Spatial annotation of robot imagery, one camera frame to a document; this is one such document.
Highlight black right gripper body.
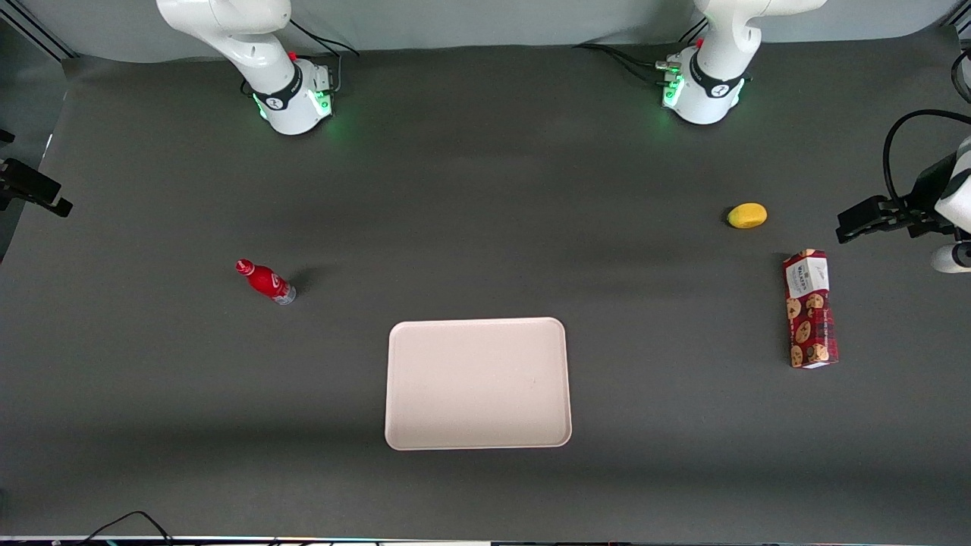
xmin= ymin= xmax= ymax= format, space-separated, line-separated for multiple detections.
xmin=0 ymin=158 xmax=54 ymax=206

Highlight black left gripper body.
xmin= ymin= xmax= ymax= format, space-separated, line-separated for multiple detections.
xmin=899 ymin=154 xmax=958 ymax=237

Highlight red coke bottle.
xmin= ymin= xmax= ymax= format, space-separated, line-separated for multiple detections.
xmin=234 ymin=259 xmax=297 ymax=306

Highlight beige plastic tray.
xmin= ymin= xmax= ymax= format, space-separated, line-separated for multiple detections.
xmin=385 ymin=317 xmax=573 ymax=451

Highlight red cookie box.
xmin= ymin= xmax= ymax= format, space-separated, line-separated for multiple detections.
xmin=782 ymin=249 xmax=841 ymax=370

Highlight yellow lemon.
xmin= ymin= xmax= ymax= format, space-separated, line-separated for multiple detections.
xmin=727 ymin=202 xmax=768 ymax=230

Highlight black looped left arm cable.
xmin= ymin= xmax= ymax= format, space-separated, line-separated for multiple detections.
xmin=882 ymin=109 xmax=971 ymax=210

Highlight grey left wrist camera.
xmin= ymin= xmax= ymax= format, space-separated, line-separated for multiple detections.
xmin=932 ymin=243 xmax=971 ymax=275

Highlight dark aluminium frame bar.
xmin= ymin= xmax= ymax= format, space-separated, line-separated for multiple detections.
xmin=0 ymin=15 xmax=78 ymax=61

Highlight black left arm base cables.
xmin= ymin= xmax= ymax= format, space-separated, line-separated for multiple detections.
xmin=573 ymin=42 xmax=683 ymax=88

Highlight black arm base cables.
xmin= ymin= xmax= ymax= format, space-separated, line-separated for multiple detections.
xmin=241 ymin=19 xmax=361 ymax=99
xmin=573 ymin=42 xmax=683 ymax=88

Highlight black right arm base cables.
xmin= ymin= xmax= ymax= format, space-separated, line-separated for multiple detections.
xmin=241 ymin=19 xmax=361 ymax=99

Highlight black cable at table edge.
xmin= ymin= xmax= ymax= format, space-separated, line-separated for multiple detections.
xmin=80 ymin=510 xmax=177 ymax=546

